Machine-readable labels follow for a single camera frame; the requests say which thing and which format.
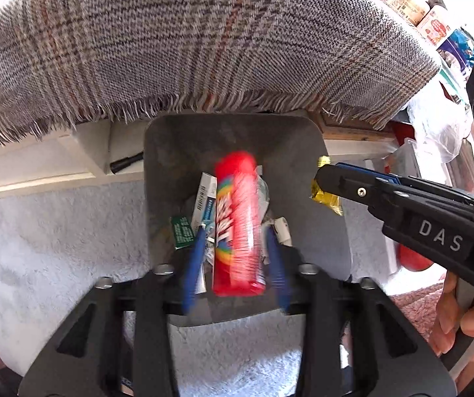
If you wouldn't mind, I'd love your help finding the clear plastic bag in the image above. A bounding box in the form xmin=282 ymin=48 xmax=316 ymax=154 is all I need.
xmin=406 ymin=90 xmax=474 ymax=163

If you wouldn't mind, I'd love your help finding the pink and white box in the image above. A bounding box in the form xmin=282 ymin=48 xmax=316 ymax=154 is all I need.
xmin=417 ymin=5 xmax=455 ymax=49

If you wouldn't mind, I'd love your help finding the reddish orange ball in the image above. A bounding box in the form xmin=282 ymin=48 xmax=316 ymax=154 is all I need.
xmin=398 ymin=243 xmax=435 ymax=273

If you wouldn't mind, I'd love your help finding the blue printed packet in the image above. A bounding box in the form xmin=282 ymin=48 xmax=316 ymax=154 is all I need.
xmin=439 ymin=28 xmax=474 ymax=80

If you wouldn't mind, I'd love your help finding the white barcode box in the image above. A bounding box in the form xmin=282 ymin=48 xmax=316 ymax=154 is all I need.
xmin=191 ymin=172 xmax=218 ymax=233

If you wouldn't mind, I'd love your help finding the grey plaid fringed blanket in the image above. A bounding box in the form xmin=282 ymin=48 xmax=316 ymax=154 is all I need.
xmin=0 ymin=0 xmax=444 ymax=158

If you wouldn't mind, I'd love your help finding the clear crinkled plastic wrapper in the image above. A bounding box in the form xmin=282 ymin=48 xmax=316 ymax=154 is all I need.
xmin=255 ymin=165 xmax=271 ymax=218

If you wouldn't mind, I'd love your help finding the small white tube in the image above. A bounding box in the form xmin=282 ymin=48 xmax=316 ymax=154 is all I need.
xmin=273 ymin=216 xmax=292 ymax=246

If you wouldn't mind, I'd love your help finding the person's right hand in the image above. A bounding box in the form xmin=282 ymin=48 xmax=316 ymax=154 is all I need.
xmin=428 ymin=273 xmax=474 ymax=357

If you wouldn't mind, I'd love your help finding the clear plastic box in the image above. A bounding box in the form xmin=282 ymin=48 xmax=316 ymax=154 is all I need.
xmin=385 ymin=140 xmax=425 ymax=183

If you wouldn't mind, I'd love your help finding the grey trash bin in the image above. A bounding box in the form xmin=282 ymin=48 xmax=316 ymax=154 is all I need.
xmin=143 ymin=110 xmax=353 ymax=327

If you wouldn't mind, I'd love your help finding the grey fluffy rug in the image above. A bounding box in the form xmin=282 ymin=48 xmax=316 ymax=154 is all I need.
xmin=0 ymin=181 xmax=392 ymax=397

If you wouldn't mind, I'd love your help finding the white low table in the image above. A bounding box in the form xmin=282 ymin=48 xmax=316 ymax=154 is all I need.
xmin=0 ymin=118 xmax=401 ymax=201

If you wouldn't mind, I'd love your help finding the pink fluffy rug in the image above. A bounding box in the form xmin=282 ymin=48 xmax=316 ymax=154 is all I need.
xmin=389 ymin=282 xmax=450 ymax=342

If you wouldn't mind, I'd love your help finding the green printed packet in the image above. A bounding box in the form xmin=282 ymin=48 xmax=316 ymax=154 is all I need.
xmin=170 ymin=215 xmax=195 ymax=250

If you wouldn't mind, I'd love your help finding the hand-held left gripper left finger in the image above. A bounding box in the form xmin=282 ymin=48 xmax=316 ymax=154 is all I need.
xmin=18 ymin=225 xmax=210 ymax=397

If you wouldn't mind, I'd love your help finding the black flashlight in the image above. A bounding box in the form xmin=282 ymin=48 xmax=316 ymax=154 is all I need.
xmin=110 ymin=152 xmax=145 ymax=175

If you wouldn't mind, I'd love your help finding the wooden board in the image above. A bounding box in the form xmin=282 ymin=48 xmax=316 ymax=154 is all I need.
xmin=320 ymin=121 xmax=396 ymax=142

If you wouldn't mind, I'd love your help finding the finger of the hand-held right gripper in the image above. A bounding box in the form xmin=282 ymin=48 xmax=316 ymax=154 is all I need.
xmin=333 ymin=163 xmax=474 ymax=204
xmin=315 ymin=164 xmax=474 ymax=227

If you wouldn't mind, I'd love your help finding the printed cardboard box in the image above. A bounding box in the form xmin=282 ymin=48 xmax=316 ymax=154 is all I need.
xmin=385 ymin=0 xmax=431 ymax=26

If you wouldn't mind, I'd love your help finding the red cylindrical snack can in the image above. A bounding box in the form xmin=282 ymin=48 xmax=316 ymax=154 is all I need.
xmin=213 ymin=151 xmax=268 ymax=297

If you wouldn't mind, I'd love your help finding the yellow snack wrapper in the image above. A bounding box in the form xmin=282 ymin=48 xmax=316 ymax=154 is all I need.
xmin=311 ymin=155 xmax=344 ymax=216

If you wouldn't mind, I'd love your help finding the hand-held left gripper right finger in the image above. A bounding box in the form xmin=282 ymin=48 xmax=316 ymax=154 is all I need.
xmin=265 ymin=229 xmax=458 ymax=397

